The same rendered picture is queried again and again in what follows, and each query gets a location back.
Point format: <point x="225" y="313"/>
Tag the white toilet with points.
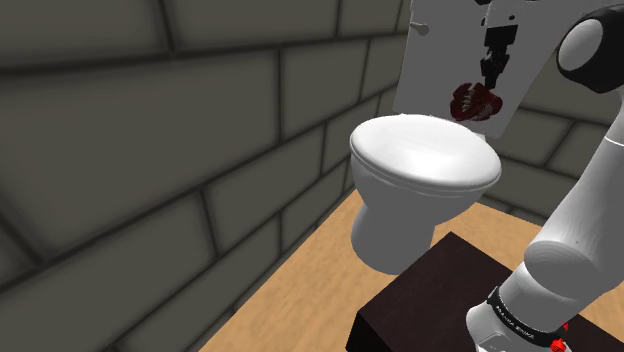
<point x="424" y="156"/>

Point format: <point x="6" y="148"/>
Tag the dark red lumpy object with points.
<point x="480" y="105"/>

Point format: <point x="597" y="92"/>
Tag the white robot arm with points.
<point x="580" y="234"/>

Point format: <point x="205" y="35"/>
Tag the dark robot stand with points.
<point x="429" y="302"/>

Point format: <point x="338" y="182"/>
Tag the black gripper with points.
<point x="501" y="37"/>

